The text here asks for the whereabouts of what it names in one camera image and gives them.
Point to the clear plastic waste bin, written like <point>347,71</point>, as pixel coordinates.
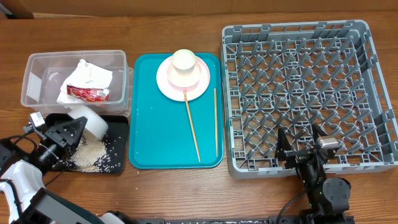
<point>47,75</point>

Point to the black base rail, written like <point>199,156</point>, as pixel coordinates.
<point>217,221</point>

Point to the white napkin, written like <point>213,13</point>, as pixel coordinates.
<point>86,75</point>

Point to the teal serving tray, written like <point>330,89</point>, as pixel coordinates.
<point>160,132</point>

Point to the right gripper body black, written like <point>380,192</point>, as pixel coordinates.
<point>297,156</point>

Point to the small pink saucer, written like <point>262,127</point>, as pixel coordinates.
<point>184,78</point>

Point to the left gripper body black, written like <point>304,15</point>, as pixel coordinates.
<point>54,150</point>

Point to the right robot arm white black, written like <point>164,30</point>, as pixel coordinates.
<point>328,196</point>

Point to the grey bowl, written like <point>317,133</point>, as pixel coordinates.
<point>96,125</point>

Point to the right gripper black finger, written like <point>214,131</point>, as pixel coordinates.
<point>283,145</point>
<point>317,132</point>

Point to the red snack wrapper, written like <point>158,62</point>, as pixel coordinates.
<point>91,95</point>

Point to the large pink plate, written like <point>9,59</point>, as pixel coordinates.
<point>176,93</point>

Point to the pile of rice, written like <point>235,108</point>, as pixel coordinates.
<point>90,156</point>

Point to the black plastic tray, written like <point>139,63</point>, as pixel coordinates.
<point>115,140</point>

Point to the white cup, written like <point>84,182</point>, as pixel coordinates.
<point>184,61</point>

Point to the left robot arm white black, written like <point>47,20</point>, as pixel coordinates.
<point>26,158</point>

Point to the grey dishwasher rack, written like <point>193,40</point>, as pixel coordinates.
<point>294,75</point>

